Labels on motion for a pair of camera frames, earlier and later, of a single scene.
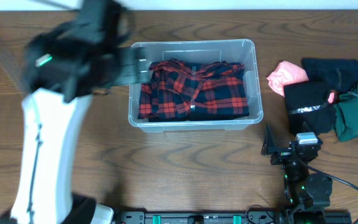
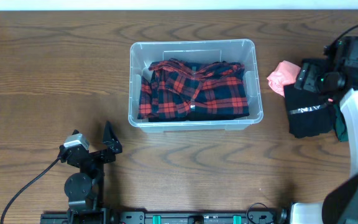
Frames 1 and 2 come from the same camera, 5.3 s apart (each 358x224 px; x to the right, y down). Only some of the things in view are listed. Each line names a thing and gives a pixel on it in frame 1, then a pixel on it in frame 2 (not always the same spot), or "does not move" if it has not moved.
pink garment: (286, 73) does not move
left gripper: (124, 58) to (112, 149)
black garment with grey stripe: (309, 109) does not move
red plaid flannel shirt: (173, 87) does not move
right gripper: (269, 147) to (307, 76)
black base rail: (201, 217) does not move
